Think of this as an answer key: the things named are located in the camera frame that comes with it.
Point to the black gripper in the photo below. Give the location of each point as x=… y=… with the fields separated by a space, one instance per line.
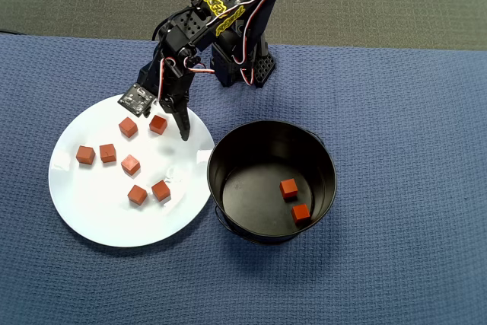
x=176 y=111

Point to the red cube with dark mark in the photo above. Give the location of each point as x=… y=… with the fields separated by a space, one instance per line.
x=107 y=153

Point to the white round plate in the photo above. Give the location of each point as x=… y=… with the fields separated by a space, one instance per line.
x=106 y=218

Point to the black metal bucket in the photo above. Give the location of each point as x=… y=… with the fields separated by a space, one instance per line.
x=251 y=195

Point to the blue woven tablecloth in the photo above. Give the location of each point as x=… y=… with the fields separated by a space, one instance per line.
x=380 y=150

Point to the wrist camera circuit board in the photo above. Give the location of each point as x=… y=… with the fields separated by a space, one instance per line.
x=135 y=99

